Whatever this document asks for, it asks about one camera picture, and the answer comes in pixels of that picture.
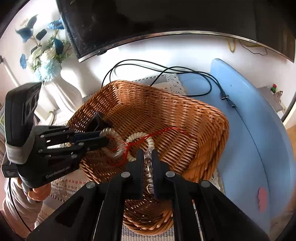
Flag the red string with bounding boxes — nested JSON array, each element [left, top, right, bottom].
[[108, 126, 189, 167]]

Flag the white beaded bracelet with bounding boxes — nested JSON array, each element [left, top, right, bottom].
[[125, 131, 155, 194]]

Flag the person's forearm grey sleeve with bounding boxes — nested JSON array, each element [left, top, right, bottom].
[[1, 178, 43, 239]]

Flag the person's left hand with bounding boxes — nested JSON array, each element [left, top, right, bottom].
[[15, 178, 51, 203]]

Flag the white vase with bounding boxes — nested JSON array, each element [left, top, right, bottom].
[[44, 70, 83, 113]]

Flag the brown wicker basket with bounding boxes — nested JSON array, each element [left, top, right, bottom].
[[67, 80, 229, 235]]

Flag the blue and white artificial flowers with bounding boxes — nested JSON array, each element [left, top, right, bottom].
[[15, 15, 72, 83]]

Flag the black television screen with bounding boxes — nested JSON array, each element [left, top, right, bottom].
[[57, 1, 295, 62]]

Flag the grey box with buttons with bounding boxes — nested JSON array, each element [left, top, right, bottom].
[[257, 86, 287, 113]]

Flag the black cable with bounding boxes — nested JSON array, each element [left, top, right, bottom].
[[101, 59, 237, 108]]

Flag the yellow cable on wall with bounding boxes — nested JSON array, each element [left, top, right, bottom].
[[226, 38, 237, 53]]

